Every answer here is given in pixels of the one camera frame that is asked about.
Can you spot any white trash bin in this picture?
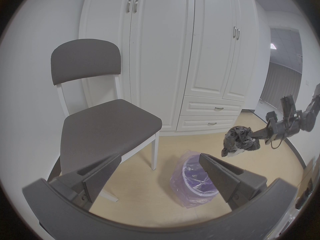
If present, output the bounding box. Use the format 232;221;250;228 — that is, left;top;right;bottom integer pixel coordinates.
182;158;219;197

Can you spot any black plastic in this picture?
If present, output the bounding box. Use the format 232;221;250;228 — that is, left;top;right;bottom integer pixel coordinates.
221;125;261;157

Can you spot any white wardrobe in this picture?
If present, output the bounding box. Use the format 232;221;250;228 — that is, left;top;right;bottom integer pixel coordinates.
79;0;272;137

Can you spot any grey curtain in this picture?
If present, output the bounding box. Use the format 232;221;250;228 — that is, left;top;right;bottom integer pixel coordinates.
260;61;302;112

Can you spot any purple plastic bag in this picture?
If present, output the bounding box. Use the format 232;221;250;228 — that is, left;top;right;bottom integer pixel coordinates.
170;150;220;209

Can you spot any white chair with grey cushions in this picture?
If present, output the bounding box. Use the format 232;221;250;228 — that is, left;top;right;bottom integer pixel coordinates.
51;39;163;203

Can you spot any clear printed wrapper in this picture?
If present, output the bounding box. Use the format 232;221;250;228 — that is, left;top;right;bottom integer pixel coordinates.
226;148;245;159

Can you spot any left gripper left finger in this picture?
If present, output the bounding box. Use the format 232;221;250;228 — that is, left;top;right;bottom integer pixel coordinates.
49;153;122;211

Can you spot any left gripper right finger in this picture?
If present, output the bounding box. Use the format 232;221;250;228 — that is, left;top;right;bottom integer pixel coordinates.
199;153;268;211

